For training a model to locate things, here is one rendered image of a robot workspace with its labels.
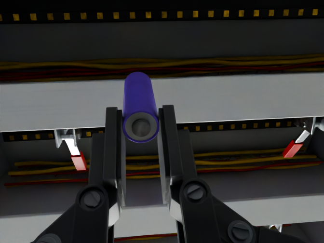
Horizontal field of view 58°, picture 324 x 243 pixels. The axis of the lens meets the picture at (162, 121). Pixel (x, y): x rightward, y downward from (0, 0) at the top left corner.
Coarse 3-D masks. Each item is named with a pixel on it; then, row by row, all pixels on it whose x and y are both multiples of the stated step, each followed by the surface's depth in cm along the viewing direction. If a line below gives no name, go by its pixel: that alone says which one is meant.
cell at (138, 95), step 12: (132, 84) 17; (144, 84) 17; (132, 96) 15; (144, 96) 15; (132, 108) 14; (144, 108) 14; (156, 108) 15; (132, 120) 14; (144, 120) 14; (156, 120) 14; (132, 132) 14; (144, 132) 14; (156, 132) 14
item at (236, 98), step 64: (0, 64) 40; (64, 64) 38; (128, 64) 38; (192, 64) 39; (256, 64) 40; (320, 64) 39; (0, 128) 27; (64, 128) 28; (192, 128) 50; (256, 128) 52; (320, 128) 33
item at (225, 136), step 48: (0, 48) 43; (48, 48) 43; (96, 48) 44; (144, 48) 45; (192, 48) 45; (240, 48) 46; (288, 48) 47; (0, 144) 53; (48, 144) 54; (144, 144) 57; (192, 144) 58; (240, 144) 59; (288, 144) 61
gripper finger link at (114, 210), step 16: (112, 112) 13; (112, 128) 13; (96, 144) 13; (112, 144) 12; (96, 160) 13; (112, 160) 12; (96, 176) 12; (112, 176) 11; (112, 192) 12; (112, 208) 12; (64, 224) 11; (112, 224) 12; (48, 240) 10; (64, 240) 10
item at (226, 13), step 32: (0, 0) 36; (32, 0) 36; (64, 0) 36; (96, 0) 37; (128, 0) 37; (160, 0) 37; (192, 0) 38; (224, 0) 38; (256, 0) 39; (288, 0) 39; (320, 0) 39
